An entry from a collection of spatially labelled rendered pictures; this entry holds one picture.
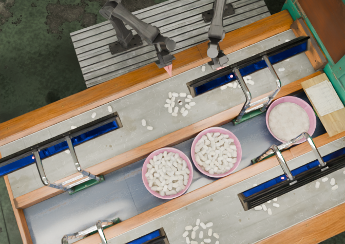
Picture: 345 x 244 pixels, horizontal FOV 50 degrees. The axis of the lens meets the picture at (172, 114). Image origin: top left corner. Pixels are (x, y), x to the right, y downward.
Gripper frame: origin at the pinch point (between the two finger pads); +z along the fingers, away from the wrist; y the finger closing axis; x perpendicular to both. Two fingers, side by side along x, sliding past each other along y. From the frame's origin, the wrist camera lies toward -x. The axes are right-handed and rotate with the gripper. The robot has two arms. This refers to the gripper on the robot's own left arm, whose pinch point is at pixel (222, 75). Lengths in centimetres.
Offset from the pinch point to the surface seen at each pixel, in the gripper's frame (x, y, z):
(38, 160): -32, -97, -10
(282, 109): -12.1, 24.1, 26.9
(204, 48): 17.5, -1.0, -12.2
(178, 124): -3.6, -31.6, 15.3
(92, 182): -9, -86, 25
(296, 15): 11, 54, -12
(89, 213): -16, -94, 38
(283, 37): 12.5, 44.2, -2.2
